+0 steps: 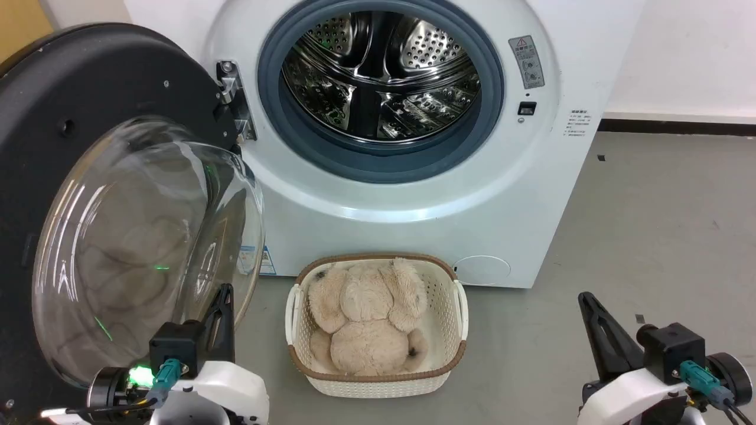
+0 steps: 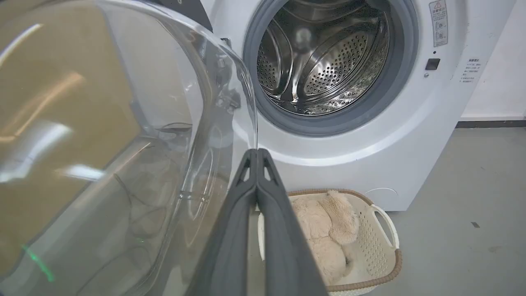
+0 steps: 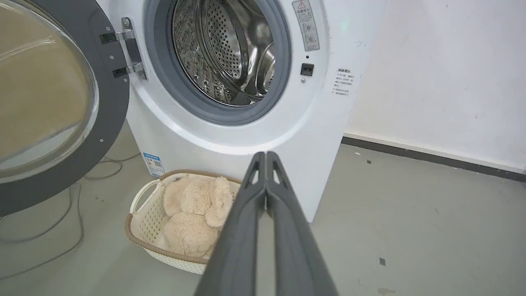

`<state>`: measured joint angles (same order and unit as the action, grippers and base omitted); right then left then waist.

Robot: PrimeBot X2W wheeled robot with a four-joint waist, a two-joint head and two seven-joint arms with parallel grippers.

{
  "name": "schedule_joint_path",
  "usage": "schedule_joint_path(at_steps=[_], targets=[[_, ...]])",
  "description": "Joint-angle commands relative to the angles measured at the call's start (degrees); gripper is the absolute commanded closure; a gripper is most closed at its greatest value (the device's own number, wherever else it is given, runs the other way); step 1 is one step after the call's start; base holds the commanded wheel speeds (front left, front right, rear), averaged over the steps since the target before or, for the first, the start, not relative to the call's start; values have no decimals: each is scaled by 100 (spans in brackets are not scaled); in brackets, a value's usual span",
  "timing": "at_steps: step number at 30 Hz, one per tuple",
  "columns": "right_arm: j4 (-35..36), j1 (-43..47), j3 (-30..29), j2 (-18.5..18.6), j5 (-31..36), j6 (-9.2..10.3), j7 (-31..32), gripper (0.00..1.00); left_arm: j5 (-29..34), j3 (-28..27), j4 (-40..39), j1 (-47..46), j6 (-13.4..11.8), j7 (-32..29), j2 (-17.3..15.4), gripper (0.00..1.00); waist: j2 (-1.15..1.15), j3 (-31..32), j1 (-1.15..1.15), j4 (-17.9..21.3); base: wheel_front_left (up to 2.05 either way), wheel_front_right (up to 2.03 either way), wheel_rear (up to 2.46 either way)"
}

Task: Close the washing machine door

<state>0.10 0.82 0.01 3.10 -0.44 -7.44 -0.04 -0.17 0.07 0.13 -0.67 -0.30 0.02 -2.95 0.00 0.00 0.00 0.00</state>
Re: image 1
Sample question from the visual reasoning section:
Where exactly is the black wall baseboard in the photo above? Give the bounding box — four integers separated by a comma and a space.
598, 119, 756, 138

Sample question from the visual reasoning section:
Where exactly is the teal-plug arm cable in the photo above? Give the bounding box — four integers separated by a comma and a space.
679, 361, 756, 425
65, 358, 181, 414

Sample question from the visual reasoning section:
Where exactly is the white woven laundry basket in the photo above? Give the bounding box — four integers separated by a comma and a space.
285, 253, 470, 398

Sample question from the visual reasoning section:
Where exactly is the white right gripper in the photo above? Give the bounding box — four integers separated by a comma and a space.
578, 292, 690, 425

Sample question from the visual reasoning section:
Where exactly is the beige plush toy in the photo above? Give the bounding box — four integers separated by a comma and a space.
307, 257, 431, 377

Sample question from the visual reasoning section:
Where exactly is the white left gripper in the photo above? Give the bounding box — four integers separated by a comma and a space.
149, 283, 271, 425

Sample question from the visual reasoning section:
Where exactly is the white front-load washing machine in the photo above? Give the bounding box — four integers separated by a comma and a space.
123, 0, 647, 289

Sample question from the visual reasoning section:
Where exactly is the round white filter cover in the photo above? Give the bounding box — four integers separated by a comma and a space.
454, 255, 511, 287

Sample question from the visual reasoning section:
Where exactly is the steel perforated washer drum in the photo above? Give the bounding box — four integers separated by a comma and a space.
281, 11, 481, 143

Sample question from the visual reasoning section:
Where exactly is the teal-plug left arm cable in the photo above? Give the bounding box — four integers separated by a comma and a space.
65, 358, 181, 414

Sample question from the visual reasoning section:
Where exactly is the metal door hinge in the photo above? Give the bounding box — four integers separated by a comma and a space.
216, 60, 258, 142

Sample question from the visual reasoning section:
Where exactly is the grey warning sticker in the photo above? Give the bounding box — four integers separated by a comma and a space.
509, 35, 546, 90

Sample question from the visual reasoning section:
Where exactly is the blue white energy label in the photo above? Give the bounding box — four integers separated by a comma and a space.
239, 245, 277, 276

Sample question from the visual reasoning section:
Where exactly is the black round washer door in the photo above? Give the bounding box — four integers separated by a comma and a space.
0, 22, 266, 425

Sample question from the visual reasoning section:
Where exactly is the teal-plug right arm cable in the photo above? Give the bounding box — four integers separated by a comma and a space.
679, 361, 756, 425

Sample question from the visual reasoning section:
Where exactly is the yellow wooden panel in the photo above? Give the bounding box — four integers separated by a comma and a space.
0, 0, 55, 64

